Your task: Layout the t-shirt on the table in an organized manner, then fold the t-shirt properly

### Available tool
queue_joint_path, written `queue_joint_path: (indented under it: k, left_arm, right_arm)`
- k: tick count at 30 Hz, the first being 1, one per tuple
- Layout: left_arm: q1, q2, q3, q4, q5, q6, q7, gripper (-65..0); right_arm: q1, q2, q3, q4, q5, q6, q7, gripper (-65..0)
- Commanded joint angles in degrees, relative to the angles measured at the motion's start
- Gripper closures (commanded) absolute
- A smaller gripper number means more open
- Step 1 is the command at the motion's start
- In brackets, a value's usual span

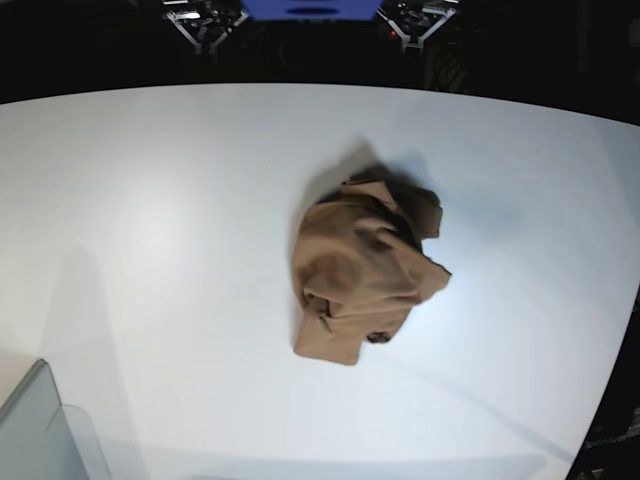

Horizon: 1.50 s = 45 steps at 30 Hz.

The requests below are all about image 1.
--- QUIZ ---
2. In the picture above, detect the brown t-shirt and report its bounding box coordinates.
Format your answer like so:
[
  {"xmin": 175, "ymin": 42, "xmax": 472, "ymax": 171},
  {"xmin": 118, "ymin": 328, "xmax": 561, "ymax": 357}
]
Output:
[{"xmin": 290, "ymin": 169, "xmax": 451, "ymax": 366}]

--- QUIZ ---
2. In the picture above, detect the blue bin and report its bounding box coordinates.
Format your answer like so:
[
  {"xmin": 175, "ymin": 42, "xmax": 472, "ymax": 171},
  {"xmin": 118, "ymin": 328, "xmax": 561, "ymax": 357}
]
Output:
[{"xmin": 242, "ymin": 0, "xmax": 383, "ymax": 21}]

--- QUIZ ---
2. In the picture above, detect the grey plastic tray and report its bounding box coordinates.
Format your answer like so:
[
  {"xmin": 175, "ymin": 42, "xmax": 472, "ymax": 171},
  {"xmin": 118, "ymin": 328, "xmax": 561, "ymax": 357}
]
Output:
[{"xmin": 1, "ymin": 360, "xmax": 113, "ymax": 480}]

